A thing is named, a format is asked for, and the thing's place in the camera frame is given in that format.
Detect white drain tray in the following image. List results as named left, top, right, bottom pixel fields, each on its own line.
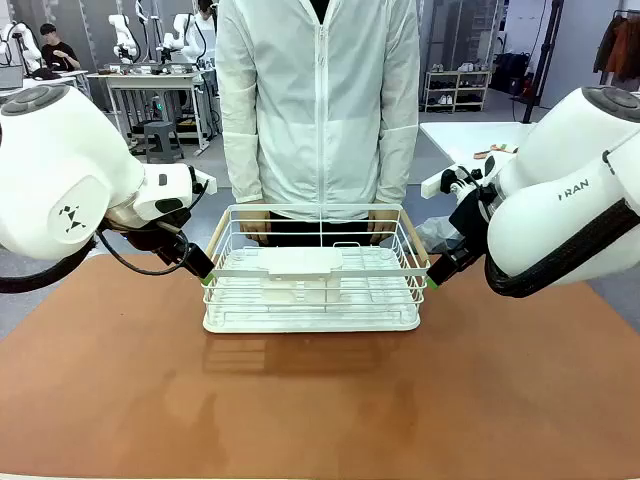
left=201, top=299, right=422, bottom=336

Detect white plastic cutlery holder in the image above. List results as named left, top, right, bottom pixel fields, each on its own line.
left=243, top=247, right=345, bottom=304

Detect hanging brown clothes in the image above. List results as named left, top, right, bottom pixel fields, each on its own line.
left=592, top=9, right=640, bottom=84

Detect white wire dish rack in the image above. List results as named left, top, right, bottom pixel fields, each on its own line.
left=201, top=203, right=432, bottom=324

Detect thick black sleeved left cable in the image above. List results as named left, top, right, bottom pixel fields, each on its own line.
left=0, top=238, right=99, bottom=295

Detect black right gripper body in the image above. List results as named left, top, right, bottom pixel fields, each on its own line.
left=448, top=192, right=497, bottom=262

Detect white side table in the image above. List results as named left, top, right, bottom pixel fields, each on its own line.
left=418, top=121, right=540, bottom=169

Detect clear plastic bag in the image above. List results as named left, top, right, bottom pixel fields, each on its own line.
left=413, top=216, right=469, bottom=255

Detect person black trousers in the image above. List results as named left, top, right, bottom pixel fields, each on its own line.
left=268, top=209, right=372, bottom=249

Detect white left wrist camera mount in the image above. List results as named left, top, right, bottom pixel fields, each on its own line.
left=189, top=166, right=219, bottom=197

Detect person torso white jacket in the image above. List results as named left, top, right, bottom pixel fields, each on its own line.
left=215, top=0, right=421, bottom=207

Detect person right forearm white sleeve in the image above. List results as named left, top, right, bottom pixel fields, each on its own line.
left=222, top=119, right=264, bottom=205

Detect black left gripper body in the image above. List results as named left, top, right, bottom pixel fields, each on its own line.
left=123, top=222, right=192, bottom=266

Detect thick black sleeved cable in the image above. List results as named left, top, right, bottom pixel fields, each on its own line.
left=0, top=238, right=99, bottom=295
left=483, top=197, right=640, bottom=300

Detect grey plastic stool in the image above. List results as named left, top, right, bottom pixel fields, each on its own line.
left=142, top=120, right=186, bottom=165

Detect person right hand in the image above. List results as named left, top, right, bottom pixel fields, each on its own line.
left=238, top=212, right=272, bottom=247

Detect person left hand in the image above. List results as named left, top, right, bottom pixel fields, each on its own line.
left=367, top=212, right=399, bottom=247

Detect black bags pile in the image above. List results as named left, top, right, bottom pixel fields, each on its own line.
left=493, top=51, right=535, bottom=97

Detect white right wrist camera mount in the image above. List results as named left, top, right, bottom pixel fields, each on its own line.
left=420, top=155, right=497, bottom=201

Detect black stand pole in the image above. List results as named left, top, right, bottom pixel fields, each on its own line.
left=521, top=0, right=565, bottom=125

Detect thick black sleeved right cable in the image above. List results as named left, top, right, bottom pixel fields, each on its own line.
left=483, top=197, right=640, bottom=300

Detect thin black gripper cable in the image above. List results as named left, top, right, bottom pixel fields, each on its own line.
left=96, top=179, right=211, bottom=277

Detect light wooden shoe rack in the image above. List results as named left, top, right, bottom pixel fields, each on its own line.
left=423, top=69, right=495, bottom=115

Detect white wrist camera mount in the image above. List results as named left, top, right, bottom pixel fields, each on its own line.
left=420, top=155, right=497, bottom=201
left=189, top=166, right=219, bottom=197

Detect seated person black shirt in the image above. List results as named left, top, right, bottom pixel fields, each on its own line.
left=38, top=22, right=82, bottom=72

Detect white background work table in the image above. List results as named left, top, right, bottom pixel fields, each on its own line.
left=86, top=69, right=210, bottom=154

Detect person left forearm white sleeve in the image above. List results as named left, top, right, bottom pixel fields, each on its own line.
left=375, top=122, right=420, bottom=205

